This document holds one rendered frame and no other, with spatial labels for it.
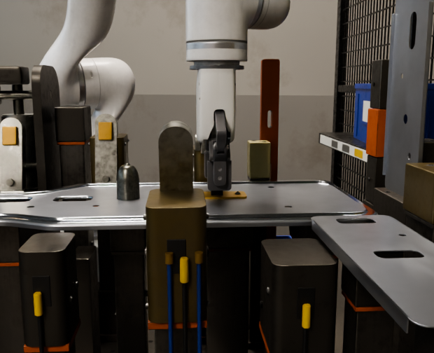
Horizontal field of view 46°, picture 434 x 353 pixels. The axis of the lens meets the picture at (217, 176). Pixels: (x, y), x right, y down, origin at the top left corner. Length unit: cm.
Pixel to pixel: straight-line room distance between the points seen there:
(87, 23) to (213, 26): 51
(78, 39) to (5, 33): 245
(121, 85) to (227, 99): 61
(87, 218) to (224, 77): 25
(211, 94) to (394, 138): 29
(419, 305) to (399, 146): 41
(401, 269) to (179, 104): 260
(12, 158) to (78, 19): 39
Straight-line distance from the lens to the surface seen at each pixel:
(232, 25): 68
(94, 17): 114
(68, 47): 118
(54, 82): 97
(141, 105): 310
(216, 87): 67
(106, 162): 87
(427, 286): 45
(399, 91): 79
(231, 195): 73
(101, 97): 124
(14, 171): 89
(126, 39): 316
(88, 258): 75
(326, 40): 285
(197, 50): 68
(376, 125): 92
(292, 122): 286
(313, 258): 55
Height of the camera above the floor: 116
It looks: 10 degrees down
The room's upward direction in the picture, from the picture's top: straight up
